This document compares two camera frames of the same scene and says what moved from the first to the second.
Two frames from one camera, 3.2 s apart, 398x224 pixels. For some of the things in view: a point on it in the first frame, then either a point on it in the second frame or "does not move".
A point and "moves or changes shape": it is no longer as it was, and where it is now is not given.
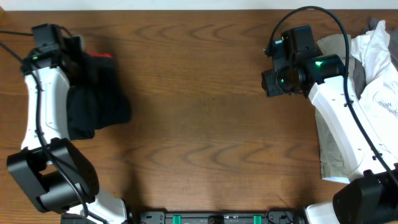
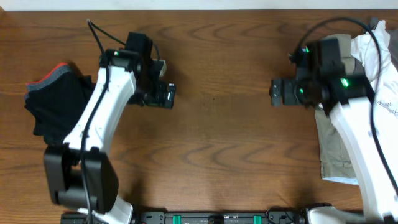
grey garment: (359, 73) does not move
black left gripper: (74, 58) to (165, 97)
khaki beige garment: (333, 161) does not move
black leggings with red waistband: (99, 101) moves or changes shape
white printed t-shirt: (379, 99) does not move
